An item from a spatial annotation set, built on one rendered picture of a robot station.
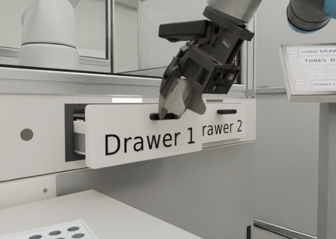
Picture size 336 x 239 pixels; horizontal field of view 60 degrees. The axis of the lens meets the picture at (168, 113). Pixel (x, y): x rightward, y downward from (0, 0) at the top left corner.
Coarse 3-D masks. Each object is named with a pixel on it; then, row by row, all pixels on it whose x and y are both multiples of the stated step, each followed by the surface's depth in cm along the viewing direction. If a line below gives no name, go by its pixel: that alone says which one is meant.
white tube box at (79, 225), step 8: (56, 224) 32; (64, 224) 32; (72, 224) 33; (80, 224) 33; (16, 232) 30; (24, 232) 30; (32, 232) 30; (40, 232) 31; (48, 232) 31; (56, 232) 31; (64, 232) 31; (72, 232) 31; (80, 232) 31; (88, 232) 30
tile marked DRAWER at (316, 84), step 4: (312, 80) 118; (316, 80) 117; (320, 80) 117; (324, 80) 117; (328, 80) 117; (332, 80) 116; (312, 84) 116; (316, 84) 116; (320, 84) 116; (324, 84) 116; (328, 84) 115; (332, 84) 115; (316, 88) 115; (320, 88) 115; (324, 88) 114; (328, 88) 114
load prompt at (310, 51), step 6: (300, 48) 130; (306, 48) 129; (312, 48) 129; (318, 48) 128; (324, 48) 128; (330, 48) 128; (300, 54) 128; (306, 54) 127; (312, 54) 127; (318, 54) 126; (324, 54) 126; (330, 54) 125
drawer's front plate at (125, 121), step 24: (96, 120) 50; (120, 120) 53; (144, 120) 57; (168, 120) 61; (192, 120) 66; (96, 144) 50; (120, 144) 53; (144, 144) 57; (168, 144) 61; (192, 144) 66
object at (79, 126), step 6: (78, 120) 85; (78, 126) 56; (84, 126) 54; (78, 132) 56; (84, 132) 54; (78, 138) 56; (84, 138) 54; (78, 144) 56; (84, 144) 54; (78, 150) 56; (84, 150) 54
